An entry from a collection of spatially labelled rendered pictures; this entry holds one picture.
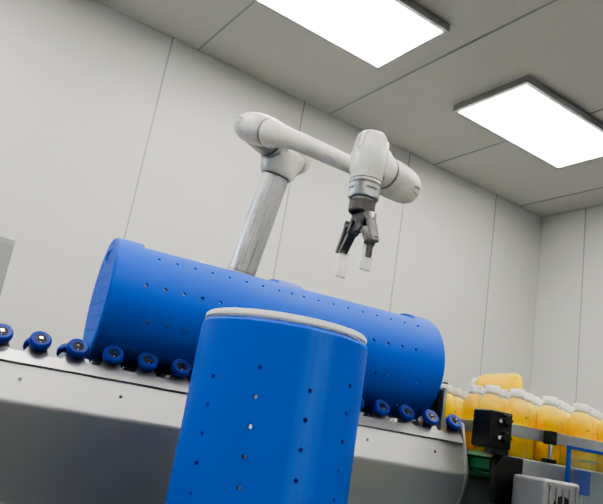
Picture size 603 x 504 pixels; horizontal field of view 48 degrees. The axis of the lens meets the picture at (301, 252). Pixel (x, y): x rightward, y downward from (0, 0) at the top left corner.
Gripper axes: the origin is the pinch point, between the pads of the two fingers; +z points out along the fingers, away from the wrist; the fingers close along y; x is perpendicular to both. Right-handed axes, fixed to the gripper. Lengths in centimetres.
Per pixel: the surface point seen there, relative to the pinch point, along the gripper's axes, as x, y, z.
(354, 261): 160, -306, -95
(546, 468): 52, 23, 43
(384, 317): 5.8, 10.3, 12.8
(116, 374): -58, 11, 39
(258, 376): -46, 64, 38
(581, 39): 186, -107, -208
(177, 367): -45, 11, 35
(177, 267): -50, 11, 14
